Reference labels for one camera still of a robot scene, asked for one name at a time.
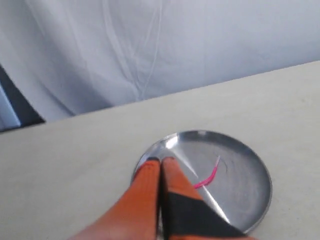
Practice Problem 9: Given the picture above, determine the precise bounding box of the white backdrop curtain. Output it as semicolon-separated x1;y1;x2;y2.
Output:
0;0;320;122

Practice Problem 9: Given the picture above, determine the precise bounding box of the round stainless steel plate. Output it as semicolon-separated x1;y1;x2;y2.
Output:
135;130;273;234

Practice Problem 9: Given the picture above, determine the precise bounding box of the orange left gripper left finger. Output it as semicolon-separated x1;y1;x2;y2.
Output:
70;160;161;240

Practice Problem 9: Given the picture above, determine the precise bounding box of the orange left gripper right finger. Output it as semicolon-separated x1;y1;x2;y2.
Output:
161;157;253;240

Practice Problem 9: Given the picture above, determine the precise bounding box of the pink plastic straw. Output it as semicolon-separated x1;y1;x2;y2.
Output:
193;155;221;189

